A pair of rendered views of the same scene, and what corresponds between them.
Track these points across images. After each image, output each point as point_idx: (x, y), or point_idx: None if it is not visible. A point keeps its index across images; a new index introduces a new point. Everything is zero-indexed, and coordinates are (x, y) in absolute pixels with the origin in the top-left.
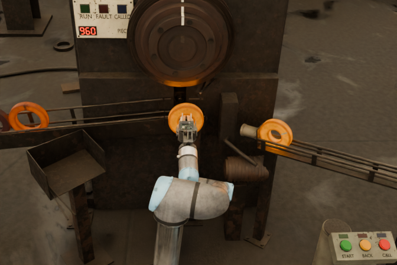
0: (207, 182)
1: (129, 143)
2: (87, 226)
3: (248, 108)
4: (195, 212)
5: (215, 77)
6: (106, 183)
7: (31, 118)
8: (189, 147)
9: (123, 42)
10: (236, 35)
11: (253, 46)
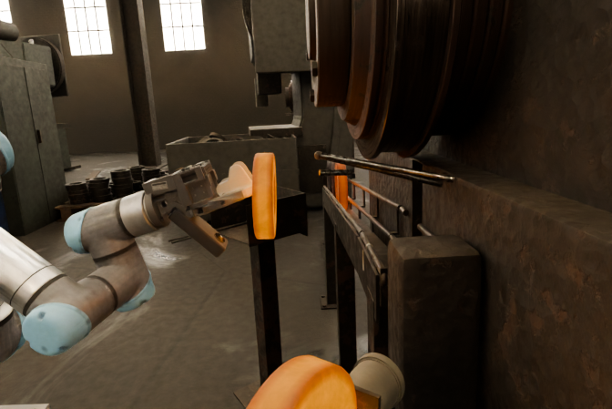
0: (88, 276)
1: None
2: (262, 334)
3: (521, 374)
4: None
5: (463, 175)
6: None
7: (353, 192)
8: (138, 192)
9: None
10: (544, 8)
11: (602, 49)
